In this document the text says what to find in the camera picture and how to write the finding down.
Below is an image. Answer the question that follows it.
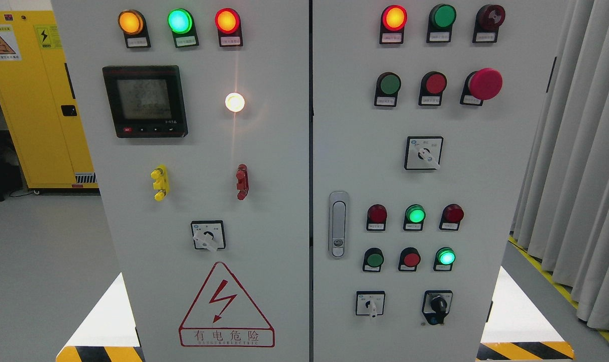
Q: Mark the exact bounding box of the white rotary selector switch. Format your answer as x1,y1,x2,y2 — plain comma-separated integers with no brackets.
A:
190,220,226,251

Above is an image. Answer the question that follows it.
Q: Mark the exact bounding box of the grey electrical control cabinet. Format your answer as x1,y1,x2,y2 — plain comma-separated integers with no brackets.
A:
52,1,572,361

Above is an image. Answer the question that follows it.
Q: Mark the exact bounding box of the red terminal connector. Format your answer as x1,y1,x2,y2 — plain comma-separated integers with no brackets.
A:
236,163,249,200

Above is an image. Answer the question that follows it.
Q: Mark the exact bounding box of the dark red lamp left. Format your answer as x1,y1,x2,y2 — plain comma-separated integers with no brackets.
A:
366,204,387,231

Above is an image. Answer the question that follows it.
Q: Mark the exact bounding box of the dark red lamp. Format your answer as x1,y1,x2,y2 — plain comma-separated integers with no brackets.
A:
439,204,465,231
366,204,387,231

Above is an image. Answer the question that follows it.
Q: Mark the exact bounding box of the green push button lower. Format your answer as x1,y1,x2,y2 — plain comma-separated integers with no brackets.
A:
362,247,384,273

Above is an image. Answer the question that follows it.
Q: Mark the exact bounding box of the green push button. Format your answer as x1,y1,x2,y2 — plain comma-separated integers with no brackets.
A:
374,72,401,108
362,247,384,273

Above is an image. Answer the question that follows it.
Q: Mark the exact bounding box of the small clear signal lamp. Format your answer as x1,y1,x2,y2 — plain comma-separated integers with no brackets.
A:
225,92,246,113

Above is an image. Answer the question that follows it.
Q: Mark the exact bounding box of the lit green lamp middle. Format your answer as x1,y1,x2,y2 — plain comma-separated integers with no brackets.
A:
403,204,426,231

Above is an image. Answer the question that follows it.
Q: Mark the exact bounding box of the green push button upper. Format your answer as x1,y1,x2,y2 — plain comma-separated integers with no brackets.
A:
374,72,401,108

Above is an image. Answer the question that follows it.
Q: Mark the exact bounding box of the red push button lower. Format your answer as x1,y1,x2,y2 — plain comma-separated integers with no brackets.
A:
398,247,421,272

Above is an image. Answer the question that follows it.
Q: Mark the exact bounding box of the red push button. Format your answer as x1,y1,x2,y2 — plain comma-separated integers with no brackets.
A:
398,247,421,272
419,71,447,106

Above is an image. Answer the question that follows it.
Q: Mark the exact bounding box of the yellow terminal connector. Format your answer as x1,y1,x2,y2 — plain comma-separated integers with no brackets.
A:
150,164,169,202

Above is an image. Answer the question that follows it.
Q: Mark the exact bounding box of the dark red lamp right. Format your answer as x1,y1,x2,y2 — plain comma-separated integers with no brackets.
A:
439,204,465,231

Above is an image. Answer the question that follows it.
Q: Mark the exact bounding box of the red electric hazard sticker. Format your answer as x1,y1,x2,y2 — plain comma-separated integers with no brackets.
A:
178,261,275,347

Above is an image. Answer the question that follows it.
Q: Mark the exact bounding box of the lit green button lower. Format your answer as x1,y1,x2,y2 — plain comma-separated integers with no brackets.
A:
433,247,456,272

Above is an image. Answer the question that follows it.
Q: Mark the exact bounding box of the red push button upper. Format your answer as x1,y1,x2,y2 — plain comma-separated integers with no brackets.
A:
419,71,447,106

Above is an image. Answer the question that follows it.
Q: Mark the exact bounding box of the black digital power meter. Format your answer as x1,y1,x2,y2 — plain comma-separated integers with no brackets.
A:
103,65,188,138

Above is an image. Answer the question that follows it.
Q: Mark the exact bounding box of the lit red indicator lamp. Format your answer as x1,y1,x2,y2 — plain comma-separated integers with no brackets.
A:
215,8,243,47

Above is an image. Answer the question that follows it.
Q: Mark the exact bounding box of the lit red lamp right door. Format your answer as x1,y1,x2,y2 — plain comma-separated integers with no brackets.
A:
379,5,408,44

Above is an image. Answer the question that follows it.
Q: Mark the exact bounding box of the lit green indicator lamp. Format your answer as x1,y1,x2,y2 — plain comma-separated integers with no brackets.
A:
167,8,199,48

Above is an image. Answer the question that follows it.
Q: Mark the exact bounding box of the red emergency stop mushroom button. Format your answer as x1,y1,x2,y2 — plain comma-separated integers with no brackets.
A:
459,68,503,106

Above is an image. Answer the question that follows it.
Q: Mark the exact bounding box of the dark green lamp top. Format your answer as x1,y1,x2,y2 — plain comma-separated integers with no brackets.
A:
426,3,457,43

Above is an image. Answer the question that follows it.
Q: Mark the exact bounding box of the amber indicator lamp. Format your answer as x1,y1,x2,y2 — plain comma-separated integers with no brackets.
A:
118,9,151,48

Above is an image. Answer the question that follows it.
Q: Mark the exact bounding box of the dark red buzzer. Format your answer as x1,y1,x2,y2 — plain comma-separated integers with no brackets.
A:
472,4,506,44

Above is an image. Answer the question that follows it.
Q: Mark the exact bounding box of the grey curtain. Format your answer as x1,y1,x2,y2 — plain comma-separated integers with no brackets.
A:
513,1,609,331

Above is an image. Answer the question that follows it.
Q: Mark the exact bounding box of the yellow safety storage cabinet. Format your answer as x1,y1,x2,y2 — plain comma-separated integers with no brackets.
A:
0,10,98,189

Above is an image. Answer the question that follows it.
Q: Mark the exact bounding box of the grey cabinet door handle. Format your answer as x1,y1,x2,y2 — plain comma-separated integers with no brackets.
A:
328,191,350,258

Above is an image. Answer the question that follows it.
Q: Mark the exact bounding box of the white selector switch right upper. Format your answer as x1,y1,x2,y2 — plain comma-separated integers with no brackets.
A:
404,136,443,171

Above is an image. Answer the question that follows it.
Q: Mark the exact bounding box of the white selector switch right lower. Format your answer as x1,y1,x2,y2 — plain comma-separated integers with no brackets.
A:
355,290,386,318

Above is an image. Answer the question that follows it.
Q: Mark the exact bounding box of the black knob selector switch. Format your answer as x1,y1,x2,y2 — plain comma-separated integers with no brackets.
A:
422,290,453,325

